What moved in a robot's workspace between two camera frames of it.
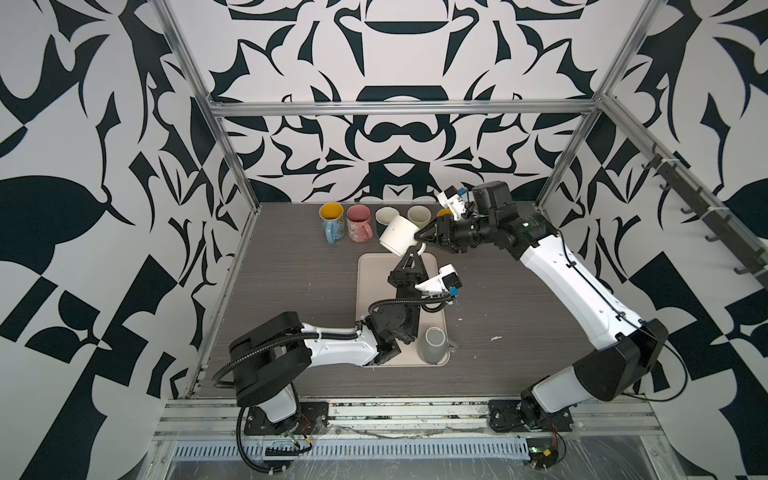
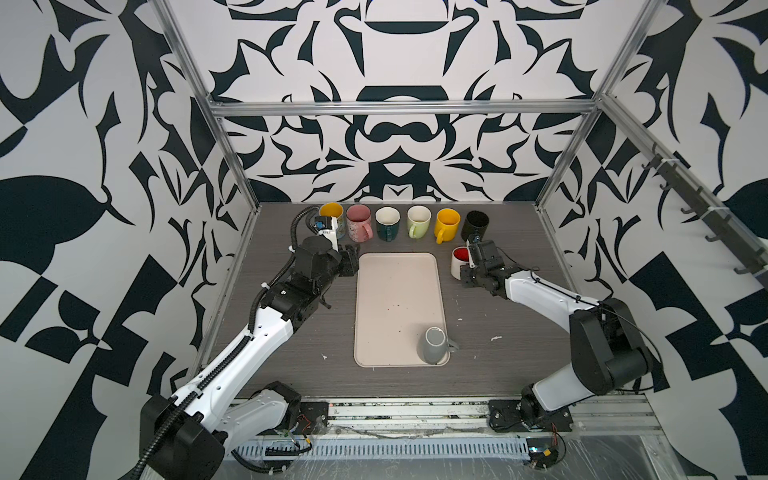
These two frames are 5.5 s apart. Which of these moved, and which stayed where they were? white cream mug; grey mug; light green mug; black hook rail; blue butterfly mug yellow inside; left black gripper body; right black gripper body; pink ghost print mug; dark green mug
Moved: white cream mug; right black gripper body; left black gripper body
Stayed: black hook rail; pink ghost print mug; blue butterfly mug yellow inside; grey mug; dark green mug; light green mug
